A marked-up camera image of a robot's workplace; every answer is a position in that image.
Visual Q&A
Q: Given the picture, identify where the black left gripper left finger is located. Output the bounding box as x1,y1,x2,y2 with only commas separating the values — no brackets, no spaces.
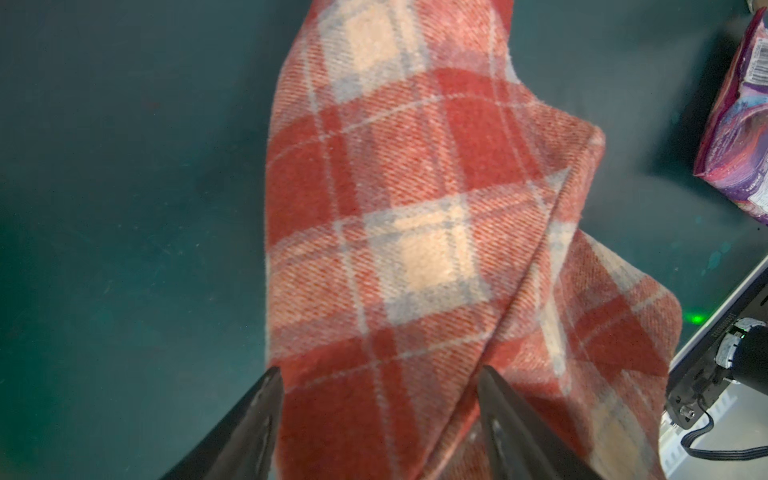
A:
163,367,284,480

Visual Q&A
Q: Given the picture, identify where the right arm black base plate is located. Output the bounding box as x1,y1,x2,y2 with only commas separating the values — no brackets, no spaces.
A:
665,273,767,430

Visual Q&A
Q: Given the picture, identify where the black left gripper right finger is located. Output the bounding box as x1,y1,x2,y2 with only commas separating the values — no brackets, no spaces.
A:
477,365,600,480

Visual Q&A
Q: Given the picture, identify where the red plaid skirt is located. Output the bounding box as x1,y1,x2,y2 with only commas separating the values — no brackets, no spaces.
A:
265,1,682,479

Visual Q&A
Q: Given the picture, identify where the purple snack packet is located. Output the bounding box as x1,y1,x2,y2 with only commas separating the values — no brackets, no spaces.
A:
693,1,767,224

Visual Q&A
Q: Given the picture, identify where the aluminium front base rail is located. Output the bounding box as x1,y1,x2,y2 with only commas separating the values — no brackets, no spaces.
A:
659,261,767,479

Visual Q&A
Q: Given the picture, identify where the right base cable bundle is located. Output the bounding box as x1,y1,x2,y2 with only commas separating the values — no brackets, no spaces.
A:
680,395,768,462

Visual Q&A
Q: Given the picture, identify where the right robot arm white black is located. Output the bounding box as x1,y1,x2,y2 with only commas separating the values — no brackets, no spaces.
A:
715,317,768,395

